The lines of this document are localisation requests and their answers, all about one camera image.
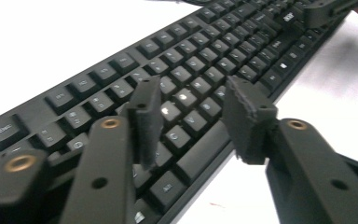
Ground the black keyboard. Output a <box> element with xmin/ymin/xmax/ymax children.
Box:
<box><xmin>0</xmin><ymin>0</ymin><xmax>358</xmax><ymax>224</ymax></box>

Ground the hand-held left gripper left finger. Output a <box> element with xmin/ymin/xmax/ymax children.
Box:
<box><xmin>126</xmin><ymin>76</ymin><xmax>164</xmax><ymax>171</ymax></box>

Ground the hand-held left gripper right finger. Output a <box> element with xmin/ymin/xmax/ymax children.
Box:
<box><xmin>222</xmin><ymin>75</ymin><xmax>279</xmax><ymax>165</ymax></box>

